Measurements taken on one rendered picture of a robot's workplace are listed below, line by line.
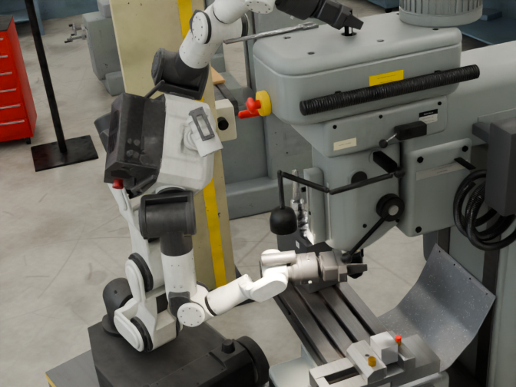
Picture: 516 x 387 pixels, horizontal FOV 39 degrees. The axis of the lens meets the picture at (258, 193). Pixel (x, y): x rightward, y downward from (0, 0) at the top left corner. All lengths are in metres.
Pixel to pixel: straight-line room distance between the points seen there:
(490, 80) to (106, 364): 1.76
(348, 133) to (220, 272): 2.41
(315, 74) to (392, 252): 2.82
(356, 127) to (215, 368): 1.29
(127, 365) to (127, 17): 1.54
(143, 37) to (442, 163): 1.89
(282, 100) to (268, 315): 2.36
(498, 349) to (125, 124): 1.27
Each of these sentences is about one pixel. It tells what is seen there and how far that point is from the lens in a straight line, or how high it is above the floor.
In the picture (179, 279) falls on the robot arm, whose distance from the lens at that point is 2.04.
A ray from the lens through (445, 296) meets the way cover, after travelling 2.34.
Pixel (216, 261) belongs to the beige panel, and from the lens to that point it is 3.99.
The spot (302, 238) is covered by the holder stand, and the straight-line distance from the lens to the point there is 2.39.
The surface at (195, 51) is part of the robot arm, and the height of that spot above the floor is 1.82.
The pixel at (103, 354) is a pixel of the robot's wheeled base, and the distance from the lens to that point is 2.94.
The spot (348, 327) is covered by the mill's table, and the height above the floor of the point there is 0.94.
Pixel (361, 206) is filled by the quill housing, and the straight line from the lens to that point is 1.86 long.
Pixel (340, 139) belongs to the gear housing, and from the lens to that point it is 1.73.
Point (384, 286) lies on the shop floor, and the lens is 4.09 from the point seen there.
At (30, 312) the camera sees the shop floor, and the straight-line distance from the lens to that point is 4.30.
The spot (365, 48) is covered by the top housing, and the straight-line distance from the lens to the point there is 1.68.
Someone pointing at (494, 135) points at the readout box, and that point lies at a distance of 1.70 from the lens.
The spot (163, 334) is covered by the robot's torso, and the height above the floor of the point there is 0.70.
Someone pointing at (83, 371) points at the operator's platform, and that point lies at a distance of 3.15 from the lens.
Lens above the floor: 2.39
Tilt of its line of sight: 28 degrees down
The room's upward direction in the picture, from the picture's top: 5 degrees counter-clockwise
